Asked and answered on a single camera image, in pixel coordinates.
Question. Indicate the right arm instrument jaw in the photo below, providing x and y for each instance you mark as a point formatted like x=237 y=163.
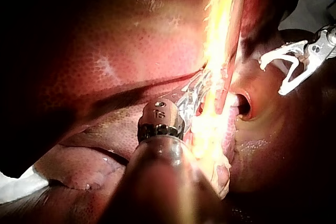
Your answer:
x=298 y=79
x=288 y=47

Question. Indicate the thin tube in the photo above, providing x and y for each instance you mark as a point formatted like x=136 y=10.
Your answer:
x=233 y=51

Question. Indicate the white cloth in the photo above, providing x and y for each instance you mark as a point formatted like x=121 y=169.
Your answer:
x=18 y=184

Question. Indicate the left arm instrument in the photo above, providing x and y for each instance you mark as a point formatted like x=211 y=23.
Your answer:
x=160 y=119

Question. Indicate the left arm instrument jaw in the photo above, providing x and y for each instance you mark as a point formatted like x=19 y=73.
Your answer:
x=193 y=95

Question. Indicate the dark red liver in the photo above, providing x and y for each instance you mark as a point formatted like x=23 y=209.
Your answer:
x=118 y=51

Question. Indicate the right arm instrument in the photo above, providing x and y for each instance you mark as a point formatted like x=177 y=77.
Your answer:
x=321 y=47

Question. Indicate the pale fatty tissue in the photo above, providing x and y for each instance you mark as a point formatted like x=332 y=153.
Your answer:
x=220 y=24

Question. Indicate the dark left arm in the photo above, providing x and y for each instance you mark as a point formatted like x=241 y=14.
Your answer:
x=160 y=182

